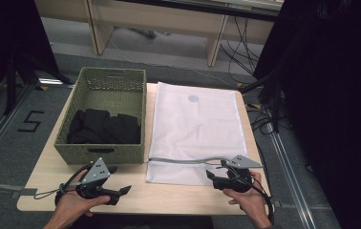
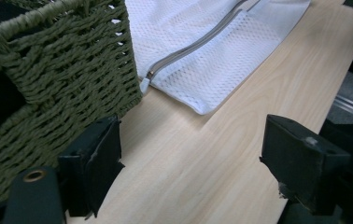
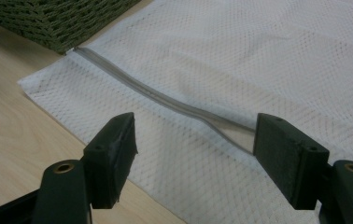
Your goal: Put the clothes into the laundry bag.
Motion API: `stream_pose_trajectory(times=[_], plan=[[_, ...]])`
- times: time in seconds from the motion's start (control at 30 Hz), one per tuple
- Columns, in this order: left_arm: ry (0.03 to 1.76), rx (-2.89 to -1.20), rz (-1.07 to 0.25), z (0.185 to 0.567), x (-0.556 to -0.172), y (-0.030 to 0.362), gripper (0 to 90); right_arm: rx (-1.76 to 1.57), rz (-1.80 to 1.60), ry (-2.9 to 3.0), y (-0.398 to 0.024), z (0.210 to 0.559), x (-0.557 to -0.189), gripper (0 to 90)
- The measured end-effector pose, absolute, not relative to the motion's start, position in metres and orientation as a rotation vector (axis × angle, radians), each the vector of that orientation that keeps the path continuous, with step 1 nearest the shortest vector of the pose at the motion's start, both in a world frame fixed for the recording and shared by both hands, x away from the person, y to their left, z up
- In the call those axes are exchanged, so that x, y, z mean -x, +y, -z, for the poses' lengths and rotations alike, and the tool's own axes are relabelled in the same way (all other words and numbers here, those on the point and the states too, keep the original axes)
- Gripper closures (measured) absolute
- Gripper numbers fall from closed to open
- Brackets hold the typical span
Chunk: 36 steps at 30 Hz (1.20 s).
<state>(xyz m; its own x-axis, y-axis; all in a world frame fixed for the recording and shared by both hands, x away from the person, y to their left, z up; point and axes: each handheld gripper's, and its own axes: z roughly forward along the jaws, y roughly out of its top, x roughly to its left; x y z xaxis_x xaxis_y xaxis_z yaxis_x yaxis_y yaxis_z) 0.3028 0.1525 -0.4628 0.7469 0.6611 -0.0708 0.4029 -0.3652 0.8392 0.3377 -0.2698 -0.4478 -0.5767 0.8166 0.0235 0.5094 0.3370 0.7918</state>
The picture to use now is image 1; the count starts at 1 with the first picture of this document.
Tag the green woven basket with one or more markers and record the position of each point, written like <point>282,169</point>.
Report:
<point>111,95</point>

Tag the grey floor tape strip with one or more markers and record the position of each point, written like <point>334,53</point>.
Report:
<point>3,187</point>

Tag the person's legs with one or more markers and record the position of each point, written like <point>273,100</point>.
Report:
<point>143,222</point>

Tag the black curtain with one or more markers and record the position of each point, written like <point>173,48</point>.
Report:
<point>6,41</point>
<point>334,111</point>

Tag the person's right hand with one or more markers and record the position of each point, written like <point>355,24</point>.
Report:
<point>251,200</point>

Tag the white mesh laundry bag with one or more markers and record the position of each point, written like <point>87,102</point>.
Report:
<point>194,127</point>

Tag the dark power strip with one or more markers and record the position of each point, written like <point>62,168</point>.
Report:
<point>143,33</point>

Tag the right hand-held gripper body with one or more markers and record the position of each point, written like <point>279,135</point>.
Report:
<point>240,179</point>

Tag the black tripod stand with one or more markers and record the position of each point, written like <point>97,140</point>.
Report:
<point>272,95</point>
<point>25,76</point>

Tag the metal floor rail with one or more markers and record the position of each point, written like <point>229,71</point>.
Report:
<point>0,127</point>
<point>291,181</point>

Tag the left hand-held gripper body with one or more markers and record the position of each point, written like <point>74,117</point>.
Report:
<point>95,173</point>

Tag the black cloth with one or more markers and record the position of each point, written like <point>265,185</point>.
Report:
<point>105,127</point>

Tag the light wooden desk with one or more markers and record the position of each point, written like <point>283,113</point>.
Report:
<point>156,19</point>

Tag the person's left hand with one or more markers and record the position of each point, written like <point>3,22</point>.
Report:
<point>72,203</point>

